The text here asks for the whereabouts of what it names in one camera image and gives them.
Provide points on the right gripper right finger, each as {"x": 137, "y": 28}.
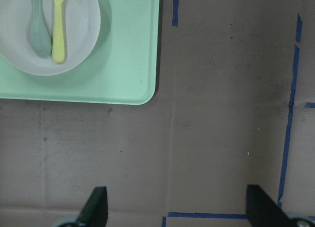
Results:
{"x": 261, "y": 211}

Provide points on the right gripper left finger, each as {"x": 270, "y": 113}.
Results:
{"x": 95, "y": 211}

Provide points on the yellow plastic fork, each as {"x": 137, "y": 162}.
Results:
{"x": 58, "y": 43}

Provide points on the white round plate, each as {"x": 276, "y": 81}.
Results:
{"x": 81, "y": 29}

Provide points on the brown paper table cover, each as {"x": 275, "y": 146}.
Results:
{"x": 235, "y": 105}

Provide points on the light green plastic tray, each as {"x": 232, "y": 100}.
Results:
{"x": 121, "y": 68}

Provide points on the teal plastic spoon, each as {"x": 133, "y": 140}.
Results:
{"x": 39, "y": 37}

